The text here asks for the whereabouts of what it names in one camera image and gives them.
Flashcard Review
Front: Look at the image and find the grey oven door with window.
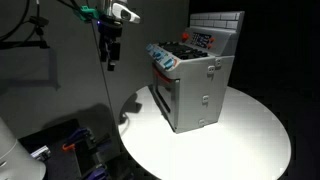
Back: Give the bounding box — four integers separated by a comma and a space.
148, 63, 181, 132

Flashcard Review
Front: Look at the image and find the white rounded robot base housing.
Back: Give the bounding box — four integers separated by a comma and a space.
0, 116, 47, 180

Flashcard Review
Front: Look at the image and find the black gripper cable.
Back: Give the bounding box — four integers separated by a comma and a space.
57, 0, 88, 12

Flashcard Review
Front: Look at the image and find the purple spring clamp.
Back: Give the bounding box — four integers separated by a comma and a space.
82, 165, 109, 180

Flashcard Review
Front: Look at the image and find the red stove knob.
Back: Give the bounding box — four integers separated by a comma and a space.
181, 31, 191, 43

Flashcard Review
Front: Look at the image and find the silver white wrist camera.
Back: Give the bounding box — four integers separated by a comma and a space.
111, 0, 141, 25

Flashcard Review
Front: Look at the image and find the grey toy stove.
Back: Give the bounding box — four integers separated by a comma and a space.
145, 10, 246, 135

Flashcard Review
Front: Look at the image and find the black equipment platform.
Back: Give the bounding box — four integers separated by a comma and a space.
17, 117, 118, 180

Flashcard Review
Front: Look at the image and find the orange oven door handle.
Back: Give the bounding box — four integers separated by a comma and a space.
152, 64, 178, 85

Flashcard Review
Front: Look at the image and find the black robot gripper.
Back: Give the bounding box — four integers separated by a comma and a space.
97, 19, 123, 72

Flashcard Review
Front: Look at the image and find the small silver metal piece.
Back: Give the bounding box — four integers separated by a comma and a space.
30, 145, 52, 163

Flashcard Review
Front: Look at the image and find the black looping cable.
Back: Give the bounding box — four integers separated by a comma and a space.
0, 0, 32, 43

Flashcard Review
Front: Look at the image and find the purple clamp with orange tip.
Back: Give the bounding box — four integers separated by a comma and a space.
61, 127, 95, 152

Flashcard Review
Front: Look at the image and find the green cable connector bracket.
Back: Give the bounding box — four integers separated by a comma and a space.
73, 5, 101, 22

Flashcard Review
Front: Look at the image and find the blue stove knob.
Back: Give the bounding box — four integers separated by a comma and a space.
153, 49, 166, 62
145, 42, 155, 55
163, 57, 176, 71

